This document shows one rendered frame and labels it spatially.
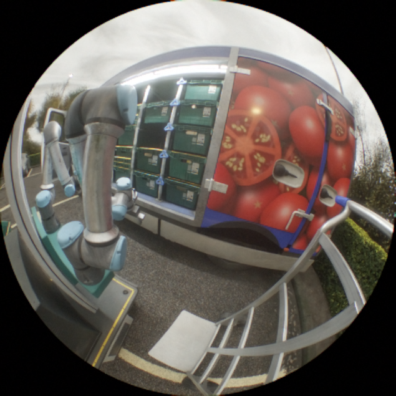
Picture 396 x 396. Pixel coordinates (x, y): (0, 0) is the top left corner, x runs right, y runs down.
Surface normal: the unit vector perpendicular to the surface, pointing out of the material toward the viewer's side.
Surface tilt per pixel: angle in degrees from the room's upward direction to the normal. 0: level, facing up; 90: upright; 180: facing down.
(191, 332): 0
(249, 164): 90
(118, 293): 0
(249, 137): 90
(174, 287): 0
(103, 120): 80
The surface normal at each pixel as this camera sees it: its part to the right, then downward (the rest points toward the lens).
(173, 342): 0.20, -0.92
